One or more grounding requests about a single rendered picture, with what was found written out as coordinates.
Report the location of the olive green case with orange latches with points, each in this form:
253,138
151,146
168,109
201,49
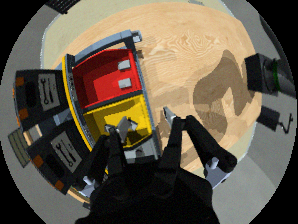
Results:
104,179

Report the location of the red open bin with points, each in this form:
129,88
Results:
96,78

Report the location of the yellow bin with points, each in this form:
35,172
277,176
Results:
134,109

